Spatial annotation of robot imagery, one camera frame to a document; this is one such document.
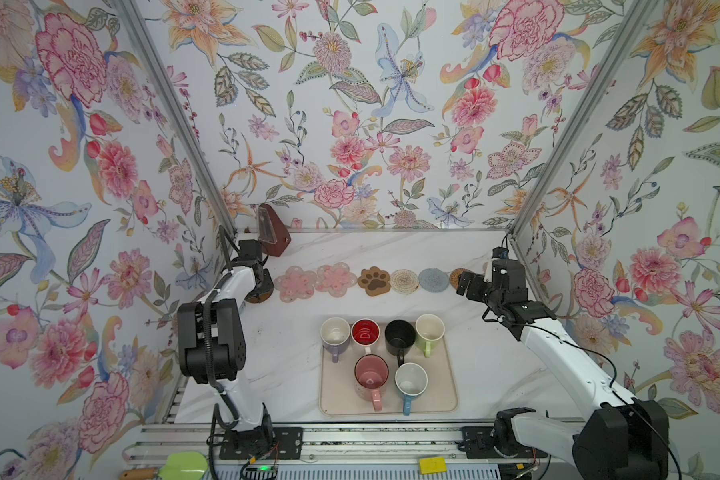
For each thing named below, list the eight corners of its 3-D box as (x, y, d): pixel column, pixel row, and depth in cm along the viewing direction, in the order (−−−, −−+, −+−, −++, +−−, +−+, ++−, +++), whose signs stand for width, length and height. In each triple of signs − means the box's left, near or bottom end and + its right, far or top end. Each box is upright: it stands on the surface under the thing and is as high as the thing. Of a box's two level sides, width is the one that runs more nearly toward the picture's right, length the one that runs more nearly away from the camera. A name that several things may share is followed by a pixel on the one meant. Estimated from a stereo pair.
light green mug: (401, 348, 91) (405, 334, 84) (420, 323, 97) (425, 307, 89) (424, 364, 88) (430, 350, 81) (441, 337, 93) (448, 322, 86)
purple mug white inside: (335, 366, 88) (333, 354, 81) (318, 338, 94) (315, 325, 87) (358, 351, 91) (358, 339, 84) (341, 325, 96) (339, 311, 90)
